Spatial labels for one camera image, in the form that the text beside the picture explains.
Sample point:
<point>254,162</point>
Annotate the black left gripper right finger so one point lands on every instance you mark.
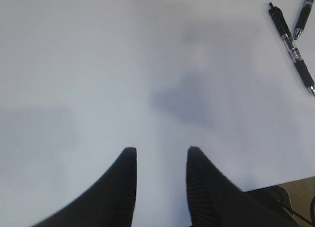
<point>214,201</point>

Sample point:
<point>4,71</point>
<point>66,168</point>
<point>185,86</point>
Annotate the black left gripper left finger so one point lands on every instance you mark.
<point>109,202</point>

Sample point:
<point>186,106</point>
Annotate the black pen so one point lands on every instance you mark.
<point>302,19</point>
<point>283,30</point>

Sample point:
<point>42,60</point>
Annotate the black pen front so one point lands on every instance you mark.
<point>283,30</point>

